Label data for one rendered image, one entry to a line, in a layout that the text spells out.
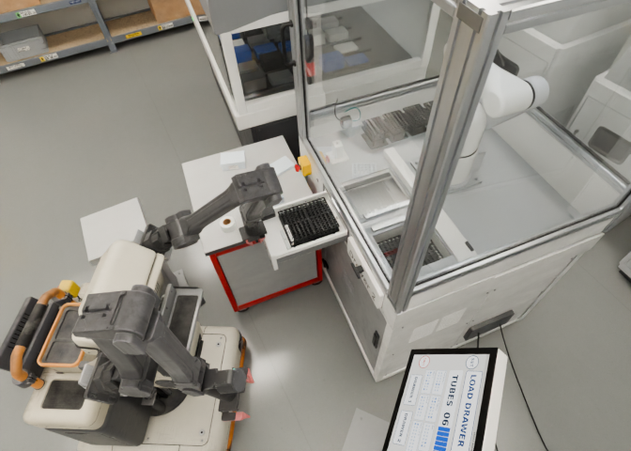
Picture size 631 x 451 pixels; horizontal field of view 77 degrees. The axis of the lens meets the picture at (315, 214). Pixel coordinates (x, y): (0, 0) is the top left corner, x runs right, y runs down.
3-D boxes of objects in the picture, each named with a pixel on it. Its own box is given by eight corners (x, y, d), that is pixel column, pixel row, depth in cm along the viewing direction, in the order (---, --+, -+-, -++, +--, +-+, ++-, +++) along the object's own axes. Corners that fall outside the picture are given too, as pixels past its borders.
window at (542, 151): (411, 287, 131) (497, 31, 63) (410, 285, 131) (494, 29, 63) (618, 207, 148) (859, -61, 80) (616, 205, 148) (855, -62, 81)
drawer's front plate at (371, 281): (377, 309, 155) (379, 296, 147) (346, 251, 172) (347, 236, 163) (381, 307, 156) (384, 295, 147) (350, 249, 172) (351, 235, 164)
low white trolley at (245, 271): (236, 320, 241) (204, 253, 181) (213, 241, 277) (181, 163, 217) (325, 287, 252) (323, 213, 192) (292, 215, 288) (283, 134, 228)
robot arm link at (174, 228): (154, 229, 129) (160, 245, 128) (173, 218, 124) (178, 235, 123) (177, 226, 137) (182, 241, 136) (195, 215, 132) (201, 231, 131)
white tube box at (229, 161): (222, 171, 212) (220, 164, 208) (223, 160, 217) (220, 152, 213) (246, 168, 213) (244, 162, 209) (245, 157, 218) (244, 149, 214)
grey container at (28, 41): (7, 63, 402) (-4, 47, 388) (7, 50, 418) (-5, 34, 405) (50, 52, 412) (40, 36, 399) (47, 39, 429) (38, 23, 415)
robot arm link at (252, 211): (253, 165, 108) (267, 202, 107) (273, 161, 110) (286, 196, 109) (236, 205, 148) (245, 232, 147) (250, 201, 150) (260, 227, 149)
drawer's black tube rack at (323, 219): (291, 250, 171) (290, 241, 166) (279, 220, 181) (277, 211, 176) (339, 234, 175) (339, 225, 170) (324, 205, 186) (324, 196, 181)
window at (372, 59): (392, 287, 142) (460, 17, 66) (306, 138, 192) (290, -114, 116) (392, 287, 142) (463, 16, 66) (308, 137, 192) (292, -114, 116)
